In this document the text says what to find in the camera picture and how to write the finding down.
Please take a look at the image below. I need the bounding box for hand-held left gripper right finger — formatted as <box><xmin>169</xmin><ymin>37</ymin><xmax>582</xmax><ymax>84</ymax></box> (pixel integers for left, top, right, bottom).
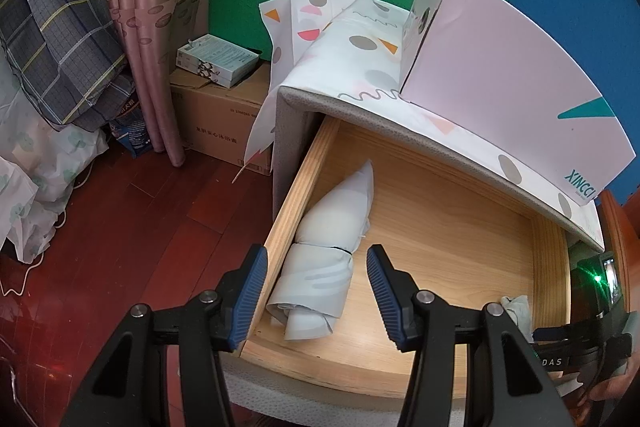
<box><xmin>366</xmin><ymin>244</ymin><xmax>576</xmax><ymax>427</ymax></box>

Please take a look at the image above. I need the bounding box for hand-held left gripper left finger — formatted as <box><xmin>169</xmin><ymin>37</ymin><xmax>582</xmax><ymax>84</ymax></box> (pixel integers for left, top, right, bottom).
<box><xmin>60</xmin><ymin>243</ymin><xmax>270</xmax><ymax>427</ymax></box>

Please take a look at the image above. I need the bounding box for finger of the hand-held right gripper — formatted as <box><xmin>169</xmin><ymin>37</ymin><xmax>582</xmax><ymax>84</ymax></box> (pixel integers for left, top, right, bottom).
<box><xmin>531</xmin><ymin>311</ymin><xmax>630</xmax><ymax>345</ymax></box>

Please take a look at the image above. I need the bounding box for light blue underwear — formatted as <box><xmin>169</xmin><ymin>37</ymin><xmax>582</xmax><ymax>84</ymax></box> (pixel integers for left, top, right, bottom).
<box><xmin>501</xmin><ymin>294</ymin><xmax>535</xmax><ymax>343</ymax></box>

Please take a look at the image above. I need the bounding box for wooden drawer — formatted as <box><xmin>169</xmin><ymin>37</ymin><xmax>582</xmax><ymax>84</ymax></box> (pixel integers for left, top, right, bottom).
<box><xmin>215</xmin><ymin>116</ymin><xmax>573</xmax><ymax>427</ymax></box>

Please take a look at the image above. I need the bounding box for pale blue underwear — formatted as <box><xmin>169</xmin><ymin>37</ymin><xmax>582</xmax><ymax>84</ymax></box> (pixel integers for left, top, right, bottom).
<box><xmin>265</xmin><ymin>158</ymin><xmax>376</xmax><ymax>342</ymax></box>

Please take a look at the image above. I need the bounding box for white cardboard box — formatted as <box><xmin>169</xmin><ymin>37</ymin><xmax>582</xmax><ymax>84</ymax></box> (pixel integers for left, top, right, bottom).
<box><xmin>399</xmin><ymin>0</ymin><xmax>633</xmax><ymax>208</ymax></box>

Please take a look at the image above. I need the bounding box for person's right hand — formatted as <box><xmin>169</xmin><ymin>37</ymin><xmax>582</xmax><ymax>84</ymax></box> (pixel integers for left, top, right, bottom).
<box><xmin>585</xmin><ymin>362</ymin><xmax>640</xmax><ymax>414</ymax></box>

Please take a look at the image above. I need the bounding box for brown wooden furniture panel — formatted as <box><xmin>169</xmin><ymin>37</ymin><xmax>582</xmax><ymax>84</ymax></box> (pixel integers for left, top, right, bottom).
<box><xmin>597</xmin><ymin>189</ymin><xmax>640</xmax><ymax>308</ymax></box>

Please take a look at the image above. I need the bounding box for brown cardboard box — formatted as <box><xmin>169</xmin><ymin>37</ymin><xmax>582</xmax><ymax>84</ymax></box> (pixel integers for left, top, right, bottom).
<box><xmin>170</xmin><ymin>62</ymin><xmax>273</xmax><ymax>172</ymax></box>

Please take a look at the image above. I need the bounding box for blue packet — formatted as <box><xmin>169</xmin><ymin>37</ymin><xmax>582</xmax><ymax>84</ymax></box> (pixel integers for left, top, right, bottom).
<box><xmin>111</xmin><ymin>97</ymin><xmax>151</xmax><ymax>158</ymax></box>

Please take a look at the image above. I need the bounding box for pale green small box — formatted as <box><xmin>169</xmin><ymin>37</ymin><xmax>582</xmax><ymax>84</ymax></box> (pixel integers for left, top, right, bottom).
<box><xmin>177</xmin><ymin>33</ymin><xmax>261</xmax><ymax>75</ymax></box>
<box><xmin>175</xmin><ymin>57</ymin><xmax>246</xmax><ymax>88</ymax></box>

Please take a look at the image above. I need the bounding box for white patterned cloth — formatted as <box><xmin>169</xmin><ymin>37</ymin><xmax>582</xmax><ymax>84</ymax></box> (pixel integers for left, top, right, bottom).
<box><xmin>232</xmin><ymin>0</ymin><xmax>598</xmax><ymax>228</ymax></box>

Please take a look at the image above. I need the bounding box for white floral bedding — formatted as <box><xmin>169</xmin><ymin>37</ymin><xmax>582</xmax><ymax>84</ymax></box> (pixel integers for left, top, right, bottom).
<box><xmin>0</xmin><ymin>57</ymin><xmax>111</xmax><ymax>265</ymax></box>

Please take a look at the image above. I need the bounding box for pink leaf-print curtain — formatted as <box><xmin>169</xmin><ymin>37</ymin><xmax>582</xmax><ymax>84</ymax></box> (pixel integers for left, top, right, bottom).
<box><xmin>97</xmin><ymin>0</ymin><xmax>221</xmax><ymax>168</ymax></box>

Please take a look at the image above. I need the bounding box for plaid bedding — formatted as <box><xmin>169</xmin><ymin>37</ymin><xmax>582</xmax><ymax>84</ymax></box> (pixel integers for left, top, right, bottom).
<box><xmin>0</xmin><ymin>0</ymin><xmax>133</xmax><ymax>132</ymax></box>

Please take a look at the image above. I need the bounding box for white cable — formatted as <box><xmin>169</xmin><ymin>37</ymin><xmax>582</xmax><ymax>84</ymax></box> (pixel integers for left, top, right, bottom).
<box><xmin>0</xmin><ymin>152</ymin><xmax>101</xmax><ymax>298</ymax></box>

